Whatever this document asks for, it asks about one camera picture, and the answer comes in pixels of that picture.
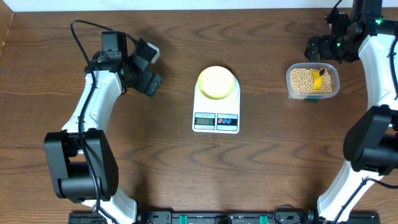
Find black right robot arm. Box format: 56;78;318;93
304;0;397;223

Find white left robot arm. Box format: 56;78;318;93
44;31;162;223

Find yellow plastic scoop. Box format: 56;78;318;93
310;68;326;90

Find soybeans pile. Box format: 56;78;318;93
290;68;333;94

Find white digital kitchen scale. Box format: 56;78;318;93
192;76;241;134

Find clear plastic container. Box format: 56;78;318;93
286;62;340;100

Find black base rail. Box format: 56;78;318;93
67;210;381;224

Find yellow plastic bowl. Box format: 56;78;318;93
197;66;235;100

